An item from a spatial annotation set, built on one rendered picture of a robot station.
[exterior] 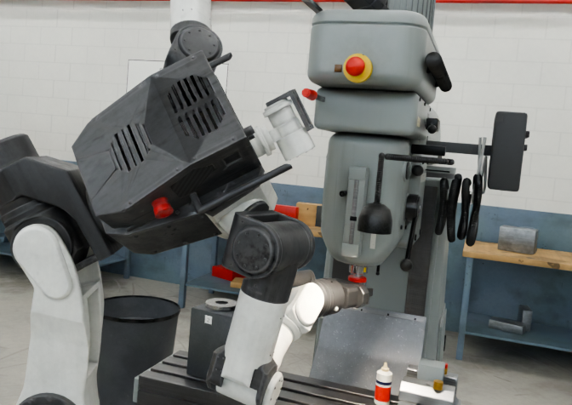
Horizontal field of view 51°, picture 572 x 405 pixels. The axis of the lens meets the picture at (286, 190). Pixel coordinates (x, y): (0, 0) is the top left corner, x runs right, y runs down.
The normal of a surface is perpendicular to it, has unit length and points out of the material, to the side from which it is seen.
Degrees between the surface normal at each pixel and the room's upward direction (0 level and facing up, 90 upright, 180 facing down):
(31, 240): 90
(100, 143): 74
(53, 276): 90
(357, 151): 90
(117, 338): 94
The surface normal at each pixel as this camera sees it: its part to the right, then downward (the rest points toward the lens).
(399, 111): -0.31, 0.04
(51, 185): 0.07, 0.07
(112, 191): -0.39, -0.25
